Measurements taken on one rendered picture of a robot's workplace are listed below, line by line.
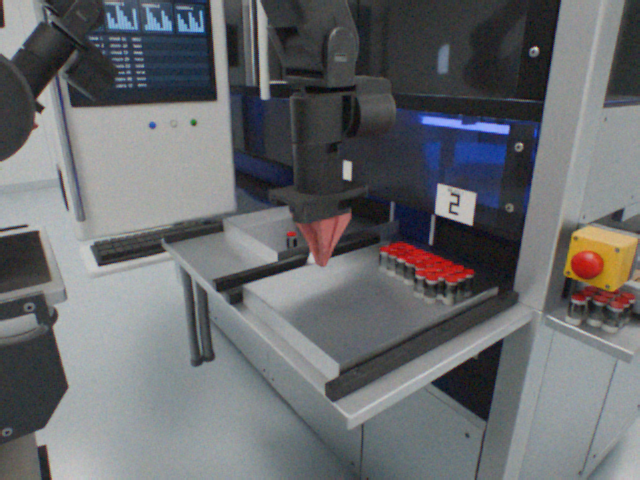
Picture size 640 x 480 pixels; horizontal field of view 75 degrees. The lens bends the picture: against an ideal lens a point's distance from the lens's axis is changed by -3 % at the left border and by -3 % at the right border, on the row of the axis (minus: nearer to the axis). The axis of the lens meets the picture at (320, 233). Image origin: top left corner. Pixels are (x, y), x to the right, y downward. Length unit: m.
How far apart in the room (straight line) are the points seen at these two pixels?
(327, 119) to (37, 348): 0.38
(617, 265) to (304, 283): 0.49
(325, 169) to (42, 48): 0.49
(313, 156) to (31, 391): 0.39
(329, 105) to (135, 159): 0.94
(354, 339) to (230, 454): 1.12
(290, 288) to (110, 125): 0.75
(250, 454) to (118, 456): 0.46
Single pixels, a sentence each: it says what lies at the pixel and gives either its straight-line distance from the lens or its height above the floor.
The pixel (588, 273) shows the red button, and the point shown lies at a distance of 0.70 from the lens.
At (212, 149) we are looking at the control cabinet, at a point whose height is 1.02.
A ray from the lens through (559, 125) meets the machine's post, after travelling 0.72.
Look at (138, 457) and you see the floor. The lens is 1.78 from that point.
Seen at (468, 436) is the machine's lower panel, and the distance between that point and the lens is 1.03.
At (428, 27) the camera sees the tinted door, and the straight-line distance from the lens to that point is 0.88.
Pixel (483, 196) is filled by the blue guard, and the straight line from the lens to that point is 0.79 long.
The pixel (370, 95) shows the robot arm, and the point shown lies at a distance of 0.52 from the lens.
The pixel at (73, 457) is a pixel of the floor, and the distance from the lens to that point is 1.87.
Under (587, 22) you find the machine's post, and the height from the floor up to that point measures 1.32.
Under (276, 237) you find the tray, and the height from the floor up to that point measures 0.88.
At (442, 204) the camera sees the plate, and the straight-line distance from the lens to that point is 0.85.
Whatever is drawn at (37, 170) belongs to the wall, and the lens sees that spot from 5.93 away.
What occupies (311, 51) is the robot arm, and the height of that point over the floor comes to 1.27.
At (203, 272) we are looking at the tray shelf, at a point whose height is 0.88.
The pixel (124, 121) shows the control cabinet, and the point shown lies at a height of 1.13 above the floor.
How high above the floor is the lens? 1.25
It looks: 21 degrees down
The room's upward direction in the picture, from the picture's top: straight up
